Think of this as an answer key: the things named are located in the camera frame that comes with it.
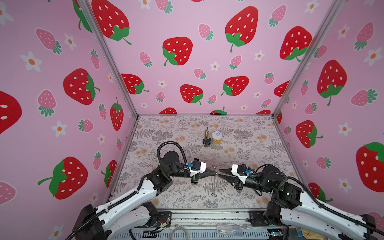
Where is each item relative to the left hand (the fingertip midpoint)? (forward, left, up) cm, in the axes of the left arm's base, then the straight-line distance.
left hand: (215, 172), depth 60 cm
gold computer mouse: (-19, -43, -24) cm, 53 cm away
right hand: (0, -2, 0) cm, 2 cm away
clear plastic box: (-17, -8, -28) cm, 33 cm away
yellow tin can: (+36, -6, -24) cm, 43 cm away
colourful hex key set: (+36, +1, -27) cm, 45 cm away
